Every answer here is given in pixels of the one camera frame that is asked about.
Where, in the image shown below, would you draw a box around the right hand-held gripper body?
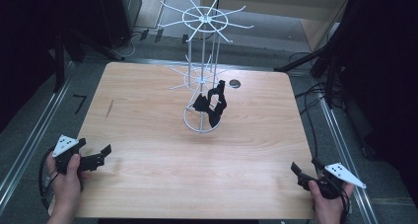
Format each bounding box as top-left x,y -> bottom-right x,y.
297,162 -> 368,200

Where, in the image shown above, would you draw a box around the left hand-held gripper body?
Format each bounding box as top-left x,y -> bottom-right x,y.
51,134 -> 106,175

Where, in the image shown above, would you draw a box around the black cloth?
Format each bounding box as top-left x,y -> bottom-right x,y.
192,79 -> 228,129

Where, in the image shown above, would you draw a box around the white wire rack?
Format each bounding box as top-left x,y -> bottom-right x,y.
158,0 -> 254,134

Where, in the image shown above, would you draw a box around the person's right hand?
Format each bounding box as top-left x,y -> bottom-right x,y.
308,180 -> 356,224

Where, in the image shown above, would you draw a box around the person's left hand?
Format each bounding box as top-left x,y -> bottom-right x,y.
44,152 -> 91,216

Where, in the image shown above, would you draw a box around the black stand leg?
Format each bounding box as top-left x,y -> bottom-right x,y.
65,29 -> 126,62

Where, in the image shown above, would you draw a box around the dark cabinet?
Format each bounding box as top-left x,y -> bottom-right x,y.
97,0 -> 143,49

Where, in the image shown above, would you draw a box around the light wooden panel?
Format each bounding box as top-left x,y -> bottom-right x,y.
200,0 -> 353,51

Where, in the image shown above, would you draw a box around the aluminium floor rail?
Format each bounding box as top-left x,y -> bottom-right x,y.
0,61 -> 76,207
318,98 -> 380,224

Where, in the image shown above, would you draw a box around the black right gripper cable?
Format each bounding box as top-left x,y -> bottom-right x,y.
337,184 -> 351,224

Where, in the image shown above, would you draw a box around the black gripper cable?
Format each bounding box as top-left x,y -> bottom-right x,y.
37,146 -> 61,209
337,184 -> 351,224

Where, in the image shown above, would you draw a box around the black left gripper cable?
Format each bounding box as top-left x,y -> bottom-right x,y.
37,146 -> 61,209

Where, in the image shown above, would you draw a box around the black floor cables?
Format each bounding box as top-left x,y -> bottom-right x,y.
288,51 -> 334,153

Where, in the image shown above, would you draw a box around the black upright stand post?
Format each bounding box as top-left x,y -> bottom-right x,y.
53,29 -> 66,94

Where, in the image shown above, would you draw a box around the black angled stand frame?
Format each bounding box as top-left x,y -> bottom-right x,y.
273,6 -> 352,110

